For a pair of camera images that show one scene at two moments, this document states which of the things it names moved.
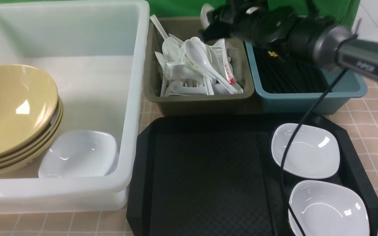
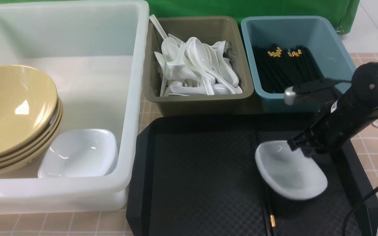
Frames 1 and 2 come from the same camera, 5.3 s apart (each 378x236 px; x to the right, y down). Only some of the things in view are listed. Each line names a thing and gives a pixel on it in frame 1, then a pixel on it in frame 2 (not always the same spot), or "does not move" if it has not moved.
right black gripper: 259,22 → 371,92
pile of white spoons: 192,67 does not move
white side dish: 323,208 → 289,173
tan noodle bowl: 17,103 does not move
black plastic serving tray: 216,176 does not move
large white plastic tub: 97,52 does not move
